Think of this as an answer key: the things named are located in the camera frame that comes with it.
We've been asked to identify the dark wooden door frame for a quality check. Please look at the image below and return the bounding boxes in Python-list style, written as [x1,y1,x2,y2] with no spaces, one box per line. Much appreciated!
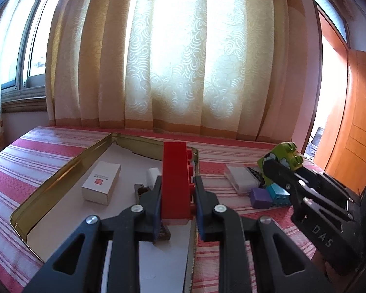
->
[302,0,324,156]

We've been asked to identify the white card box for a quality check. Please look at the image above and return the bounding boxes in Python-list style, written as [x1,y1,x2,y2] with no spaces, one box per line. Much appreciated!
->
[82,161,122,205]

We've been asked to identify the orange wooden door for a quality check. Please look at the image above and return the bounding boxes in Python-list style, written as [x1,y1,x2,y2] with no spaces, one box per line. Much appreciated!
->
[319,12,366,190]

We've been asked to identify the purple toy brick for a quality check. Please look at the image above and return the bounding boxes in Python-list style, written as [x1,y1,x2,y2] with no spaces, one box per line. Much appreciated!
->
[249,187,272,209]

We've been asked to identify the gold tin box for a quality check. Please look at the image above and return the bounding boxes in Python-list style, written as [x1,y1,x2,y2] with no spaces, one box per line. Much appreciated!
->
[10,133,202,293]

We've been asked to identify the white charger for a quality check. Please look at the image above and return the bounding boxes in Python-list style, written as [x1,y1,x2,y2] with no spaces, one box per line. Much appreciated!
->
[146,168,163,190]

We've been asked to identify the white plastic box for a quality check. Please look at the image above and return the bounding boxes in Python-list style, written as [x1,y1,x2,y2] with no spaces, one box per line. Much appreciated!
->
[225,165,261,194]

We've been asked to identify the teal toy brick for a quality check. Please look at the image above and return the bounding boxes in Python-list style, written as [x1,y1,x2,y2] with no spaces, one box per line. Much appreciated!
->
[267,183,293,206]

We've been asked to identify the red striped tablecloth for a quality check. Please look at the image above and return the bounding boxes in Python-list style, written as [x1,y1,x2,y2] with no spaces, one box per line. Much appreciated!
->
[0,125,366,293]

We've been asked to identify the wide cream patterned curtain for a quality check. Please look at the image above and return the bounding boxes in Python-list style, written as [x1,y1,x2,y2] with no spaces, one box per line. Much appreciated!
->
[46,0,322,142]

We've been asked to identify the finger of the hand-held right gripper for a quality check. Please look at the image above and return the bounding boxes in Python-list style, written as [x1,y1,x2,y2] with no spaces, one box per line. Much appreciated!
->
[293,158,353,204]
[263,159,355,227]

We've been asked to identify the frosted transom window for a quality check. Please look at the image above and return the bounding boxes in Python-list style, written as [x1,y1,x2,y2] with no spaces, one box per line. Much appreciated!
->
[308,0,350,46]

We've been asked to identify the dark chair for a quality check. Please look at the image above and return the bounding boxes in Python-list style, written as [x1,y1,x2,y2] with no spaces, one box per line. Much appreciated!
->
[305,126,324,156]

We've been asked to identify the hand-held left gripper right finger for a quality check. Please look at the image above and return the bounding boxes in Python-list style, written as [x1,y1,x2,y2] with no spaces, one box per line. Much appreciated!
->
[193,175,334,293]

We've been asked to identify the wooden window sill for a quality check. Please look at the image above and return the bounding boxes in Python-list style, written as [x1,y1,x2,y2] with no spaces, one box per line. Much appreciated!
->
[1,93,48,113]

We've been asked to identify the green toy brick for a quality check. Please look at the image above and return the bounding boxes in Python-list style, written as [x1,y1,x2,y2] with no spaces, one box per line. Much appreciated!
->
[257,142,304,171]

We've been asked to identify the red toy brick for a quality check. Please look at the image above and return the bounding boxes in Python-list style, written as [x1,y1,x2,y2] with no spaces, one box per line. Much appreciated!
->
[161,142,199,225]

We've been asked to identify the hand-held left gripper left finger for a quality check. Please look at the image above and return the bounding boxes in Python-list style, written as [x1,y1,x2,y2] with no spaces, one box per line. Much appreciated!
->
[21,175,163,293]

